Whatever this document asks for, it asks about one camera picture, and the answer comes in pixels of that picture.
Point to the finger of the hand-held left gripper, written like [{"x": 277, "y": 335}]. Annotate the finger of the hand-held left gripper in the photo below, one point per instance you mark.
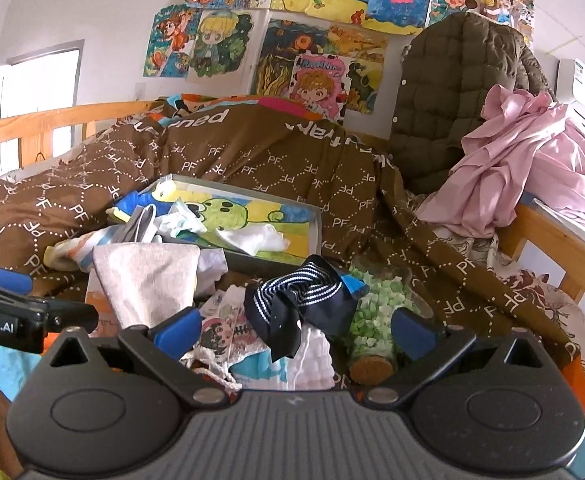
[
  {"x": 2, "y": 277},
  {"x": 72, "y": 316}
]

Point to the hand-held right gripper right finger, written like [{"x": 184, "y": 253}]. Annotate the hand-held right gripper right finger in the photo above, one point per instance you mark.
[{"x": 415, "y": 332}]

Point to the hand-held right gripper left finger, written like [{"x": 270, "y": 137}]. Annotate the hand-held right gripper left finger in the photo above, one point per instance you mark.
[{"x": 177, "y": 332}]

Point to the navy striped cloth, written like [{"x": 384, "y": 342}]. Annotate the navy striped cloth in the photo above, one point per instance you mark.
[{"x": 292, "y": 310}]

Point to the grey shallow box with drawing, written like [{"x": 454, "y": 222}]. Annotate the grey shallow box with drawing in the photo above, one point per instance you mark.
[{"x": 272, "y": 210}]

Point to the orange white carton box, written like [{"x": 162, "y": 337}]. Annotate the orange white carton box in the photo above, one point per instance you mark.
[{"x": 100, "y": 310}]

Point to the glass bottle of paper stars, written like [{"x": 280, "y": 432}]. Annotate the glass bottle of paper stars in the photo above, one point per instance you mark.
[{"x": 372, "y": 320}]

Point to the cartoon printed white cloth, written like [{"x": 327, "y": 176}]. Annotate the cartoon printed white cloth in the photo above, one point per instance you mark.
[{"x": 222, "y": 332}]

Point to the beige cloth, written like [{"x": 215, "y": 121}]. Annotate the beige cloth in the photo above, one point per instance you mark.
[{"x": 142, "y": 280}]

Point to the plain white cloth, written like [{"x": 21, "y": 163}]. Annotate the plain white cloth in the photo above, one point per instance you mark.
[{"x": 257, "y": 240}]

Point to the blue yellow cloth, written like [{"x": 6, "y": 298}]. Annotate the blue yellow cloth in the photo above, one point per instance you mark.
[{"x": 132, "y": 205}]

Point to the colourful printed sheet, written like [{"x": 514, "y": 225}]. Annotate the colourful printed sheet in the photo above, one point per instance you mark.
[{"x": 580, "y": 390}]

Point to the brown patterned blanket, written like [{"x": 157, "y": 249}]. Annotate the brown patterned blanket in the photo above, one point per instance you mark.
[{"x": 272, "y": 160}]

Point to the window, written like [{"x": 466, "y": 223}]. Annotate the window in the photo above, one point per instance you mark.
[{"x": 37, "y": 80}]

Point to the pink cloth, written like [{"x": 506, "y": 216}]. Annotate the pink cloth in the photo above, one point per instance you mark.
[{"x": 522, "y": 160}]

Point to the olive quilted jacket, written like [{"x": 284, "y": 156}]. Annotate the olive quilted jacket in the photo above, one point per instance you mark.
[{"x": 447, "y": 85}]

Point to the colourful printed pillow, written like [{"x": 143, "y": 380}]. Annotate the colourful printed pillow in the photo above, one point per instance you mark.
[{"x": 282, "y": 105}]

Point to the wooden bed frame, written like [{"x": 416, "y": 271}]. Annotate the wooden bed frame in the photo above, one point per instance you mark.
[{"x": 47, "y": 120}]

